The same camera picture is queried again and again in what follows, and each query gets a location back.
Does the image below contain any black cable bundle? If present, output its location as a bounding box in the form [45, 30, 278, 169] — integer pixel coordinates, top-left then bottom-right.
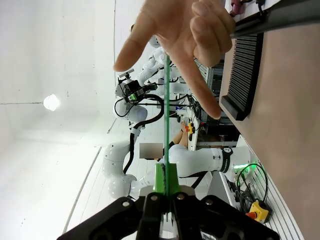
[233, 162, 270, 214]

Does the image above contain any grey equipment rack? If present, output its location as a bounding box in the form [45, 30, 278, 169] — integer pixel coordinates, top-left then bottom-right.
[194, 56, 226, 126]

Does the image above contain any long black slotted rack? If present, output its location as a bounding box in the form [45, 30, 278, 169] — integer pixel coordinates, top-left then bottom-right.
[219, 32, 265, 122]

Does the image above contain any white robot arms far behind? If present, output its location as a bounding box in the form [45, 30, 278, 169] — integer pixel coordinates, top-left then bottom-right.
[136, 34, 167, 86]

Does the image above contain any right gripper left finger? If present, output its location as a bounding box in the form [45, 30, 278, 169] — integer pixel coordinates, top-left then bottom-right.
[56, 163, 168, 240]

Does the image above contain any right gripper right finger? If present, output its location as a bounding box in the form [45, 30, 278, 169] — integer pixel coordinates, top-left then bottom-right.
[169, 163, 280, 240]

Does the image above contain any small maroon clip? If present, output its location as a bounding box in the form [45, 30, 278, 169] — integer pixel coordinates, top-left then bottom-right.
[229, 0, 245, 16]

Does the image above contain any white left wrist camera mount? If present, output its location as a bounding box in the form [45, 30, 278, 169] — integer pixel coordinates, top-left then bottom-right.
[116, 70, 136, 85]

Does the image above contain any seated background person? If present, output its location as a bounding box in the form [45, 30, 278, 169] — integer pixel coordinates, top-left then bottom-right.
[138, 129, 192, 161]

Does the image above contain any small yellow emergency stop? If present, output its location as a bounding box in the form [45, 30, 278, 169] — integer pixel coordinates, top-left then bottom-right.
[184, 121, 197, 135]

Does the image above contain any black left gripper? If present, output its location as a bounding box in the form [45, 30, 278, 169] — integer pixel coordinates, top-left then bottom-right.
[119, 79, 159, 104]

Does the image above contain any white paper sheet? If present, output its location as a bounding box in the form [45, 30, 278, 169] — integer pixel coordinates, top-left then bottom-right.
[238, 0, 275, 22]

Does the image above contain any green thin rod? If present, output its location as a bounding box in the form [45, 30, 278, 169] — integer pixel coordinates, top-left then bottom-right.
[163, 53, 173, 216]

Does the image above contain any person's right hand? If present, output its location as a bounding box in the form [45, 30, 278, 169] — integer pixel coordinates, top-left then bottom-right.
[113, 0, 237, 120]

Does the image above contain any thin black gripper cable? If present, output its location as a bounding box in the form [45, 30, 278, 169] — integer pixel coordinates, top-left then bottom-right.
[113, 97, 133, 119]

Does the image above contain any large yellow emergency stop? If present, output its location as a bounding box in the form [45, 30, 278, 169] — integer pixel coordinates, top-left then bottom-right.
[245, 200, 273, 224]

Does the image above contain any thick black arm cable hose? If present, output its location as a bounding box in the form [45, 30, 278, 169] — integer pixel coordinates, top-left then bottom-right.
[122, 92, 167, 176]

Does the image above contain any white slotted base plate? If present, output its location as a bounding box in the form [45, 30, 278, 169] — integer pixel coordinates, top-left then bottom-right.
[219, 134, 305, 240]

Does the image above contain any round ceiling light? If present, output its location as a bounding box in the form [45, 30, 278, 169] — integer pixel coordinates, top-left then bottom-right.
[42, 93, 62, 112]

